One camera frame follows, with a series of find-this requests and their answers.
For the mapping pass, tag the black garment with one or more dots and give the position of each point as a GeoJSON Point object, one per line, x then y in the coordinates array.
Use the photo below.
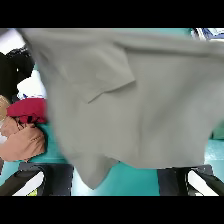
{"type": "Point", "coordinates": [15, 71]}

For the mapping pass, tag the white garment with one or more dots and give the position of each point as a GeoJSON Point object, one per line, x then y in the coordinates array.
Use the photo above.
{"type": "Point", "coordinates": [31, 87]}

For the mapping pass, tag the grey shirt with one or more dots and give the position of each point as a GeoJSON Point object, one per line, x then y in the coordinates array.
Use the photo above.
{"type": "Point", "coordinates": [150, 106]}

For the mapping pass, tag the salmon garment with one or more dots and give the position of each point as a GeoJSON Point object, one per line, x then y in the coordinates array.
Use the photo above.
{"type": "Point", "coordinates": [23, 141]}

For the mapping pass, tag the red garment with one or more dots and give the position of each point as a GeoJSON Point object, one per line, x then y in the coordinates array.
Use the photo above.
{"type": "Point", "coordinates": [28, 109]}

